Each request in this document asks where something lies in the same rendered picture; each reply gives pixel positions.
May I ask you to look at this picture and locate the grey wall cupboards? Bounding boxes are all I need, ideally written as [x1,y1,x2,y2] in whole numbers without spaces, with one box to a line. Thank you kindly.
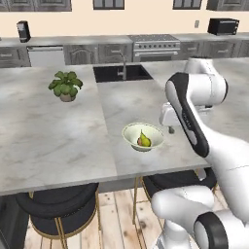
[0,0,73,13]
[205,0,249,12]

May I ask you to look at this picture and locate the black stool with gold legs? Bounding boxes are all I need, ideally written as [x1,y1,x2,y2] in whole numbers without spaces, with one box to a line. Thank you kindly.
[131,167,219,228]
[15,183,102,249]

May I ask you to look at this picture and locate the white dishwasher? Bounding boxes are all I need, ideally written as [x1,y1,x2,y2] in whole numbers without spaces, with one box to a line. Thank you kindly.
[26,46,66,68]

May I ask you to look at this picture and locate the silver oven with hob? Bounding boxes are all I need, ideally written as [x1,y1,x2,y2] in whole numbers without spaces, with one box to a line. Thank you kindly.
[128,34,182,63]

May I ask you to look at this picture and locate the dark framed window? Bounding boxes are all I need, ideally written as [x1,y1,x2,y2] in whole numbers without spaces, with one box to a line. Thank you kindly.
[92,0,125,11]
[172,0,203,11]

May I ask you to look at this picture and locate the pale green bowl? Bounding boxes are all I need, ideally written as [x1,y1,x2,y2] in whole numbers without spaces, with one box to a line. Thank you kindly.
[122,122,165,153]

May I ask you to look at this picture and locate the green pear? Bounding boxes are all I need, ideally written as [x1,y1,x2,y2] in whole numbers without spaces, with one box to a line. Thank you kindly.
[139,129,153,148]

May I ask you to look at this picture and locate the green potted plant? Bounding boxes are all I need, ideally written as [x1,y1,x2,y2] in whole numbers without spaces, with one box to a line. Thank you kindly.
[48,70,85,103]

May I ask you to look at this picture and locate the black sink basin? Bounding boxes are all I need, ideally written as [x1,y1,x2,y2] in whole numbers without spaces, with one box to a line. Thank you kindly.
[92,63,154,84]

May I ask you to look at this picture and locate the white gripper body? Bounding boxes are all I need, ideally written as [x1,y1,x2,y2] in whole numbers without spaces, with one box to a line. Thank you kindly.
[159,101,183,128]

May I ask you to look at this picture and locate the silver tap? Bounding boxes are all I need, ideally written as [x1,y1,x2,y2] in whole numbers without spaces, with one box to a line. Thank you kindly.
[117,51,128,82]

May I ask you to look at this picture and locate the black coffee machine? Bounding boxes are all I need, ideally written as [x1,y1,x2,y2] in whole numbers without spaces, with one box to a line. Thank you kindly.
[16,19,32,44]

